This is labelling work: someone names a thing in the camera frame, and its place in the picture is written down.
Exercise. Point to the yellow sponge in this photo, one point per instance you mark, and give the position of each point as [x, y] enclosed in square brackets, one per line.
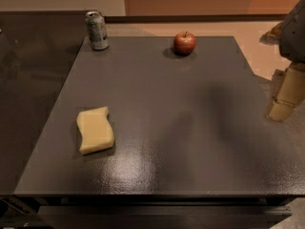
[95, 129]

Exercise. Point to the dark side counter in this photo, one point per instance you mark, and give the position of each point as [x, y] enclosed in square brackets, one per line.
[37, 50]

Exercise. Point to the silver soda can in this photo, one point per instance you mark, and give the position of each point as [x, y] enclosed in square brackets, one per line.
[97, 32]

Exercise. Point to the red apple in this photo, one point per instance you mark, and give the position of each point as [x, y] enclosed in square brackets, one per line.
[184, 43]

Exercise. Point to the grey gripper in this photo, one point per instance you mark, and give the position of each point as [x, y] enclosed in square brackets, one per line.
[294, 37]

